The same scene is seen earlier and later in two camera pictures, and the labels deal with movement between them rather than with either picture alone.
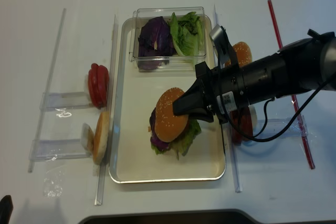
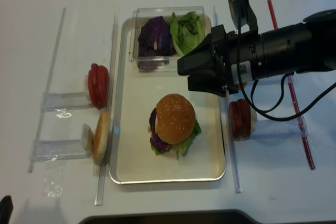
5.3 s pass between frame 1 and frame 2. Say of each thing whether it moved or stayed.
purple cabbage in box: stayed
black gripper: moved
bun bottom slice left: stayed
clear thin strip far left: stayed
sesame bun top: moved
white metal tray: stayed
